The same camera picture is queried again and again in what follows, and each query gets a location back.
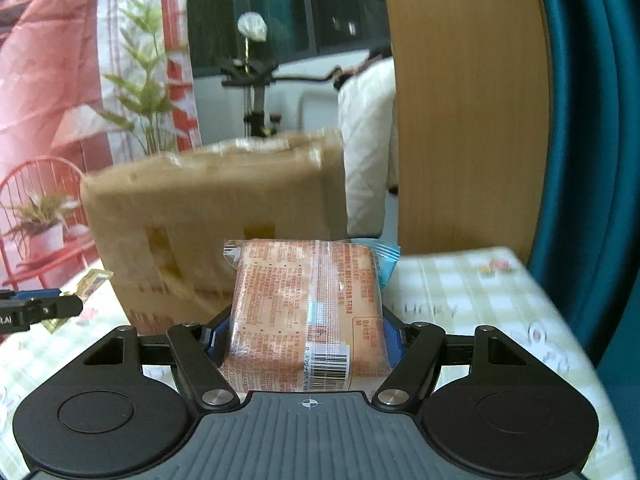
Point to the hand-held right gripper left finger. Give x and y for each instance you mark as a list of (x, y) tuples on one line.
[(220, 345)]

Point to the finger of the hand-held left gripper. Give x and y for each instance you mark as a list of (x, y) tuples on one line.
[(35, 294), (57, 306)]

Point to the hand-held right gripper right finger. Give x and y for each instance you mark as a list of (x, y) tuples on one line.
[(392, 345)]

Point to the yellow snack packet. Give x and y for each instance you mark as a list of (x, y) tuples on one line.
[(95, 282)]

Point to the orange packet with blue edge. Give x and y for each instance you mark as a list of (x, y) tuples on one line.
[(305, 305)]

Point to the cardboard box with plastic liner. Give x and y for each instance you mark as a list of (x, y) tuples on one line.
[(210, 200)]

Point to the checked tablecloth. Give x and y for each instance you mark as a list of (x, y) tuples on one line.
[(475, 300)]

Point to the white quilted blanket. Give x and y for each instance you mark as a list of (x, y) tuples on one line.
[(365, 160)]

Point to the wooden panel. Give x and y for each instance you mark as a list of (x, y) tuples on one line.
[(465, 110)]

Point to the black exercise bike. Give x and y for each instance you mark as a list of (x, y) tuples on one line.
[(255, 80)]

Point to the teal curtain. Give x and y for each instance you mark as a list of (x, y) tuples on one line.
[(595, 160)]

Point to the pole with white bag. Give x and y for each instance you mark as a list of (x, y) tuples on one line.
[(251, 26)]

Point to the dark window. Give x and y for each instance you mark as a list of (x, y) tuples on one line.
[(280, 5)]

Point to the red printed wall cloth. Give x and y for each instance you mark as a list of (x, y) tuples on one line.
[(65, 85)]

